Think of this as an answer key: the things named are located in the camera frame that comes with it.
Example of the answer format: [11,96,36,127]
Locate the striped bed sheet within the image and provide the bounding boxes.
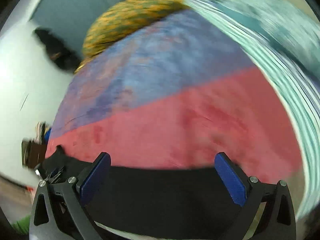
[184,0,319,219]

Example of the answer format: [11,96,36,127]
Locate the yellow floral pillow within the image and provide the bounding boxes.
[75,0,187,73]

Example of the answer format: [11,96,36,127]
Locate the pile of colourful clothes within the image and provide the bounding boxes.
[34,121,52,144]

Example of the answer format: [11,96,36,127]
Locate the brown wooden nightstand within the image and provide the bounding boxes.
[21,140,47,168]

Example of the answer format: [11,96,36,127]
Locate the teal patterned blanket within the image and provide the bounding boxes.
[207,0,319,79]

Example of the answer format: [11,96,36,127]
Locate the black pants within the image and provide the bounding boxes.
[41,144,249,239]

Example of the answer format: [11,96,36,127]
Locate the dark clothes hanging on wall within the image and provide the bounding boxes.
[33,27,81,73]

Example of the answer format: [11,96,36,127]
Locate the colourful satin quilt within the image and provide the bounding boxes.
[46,10,302,183]

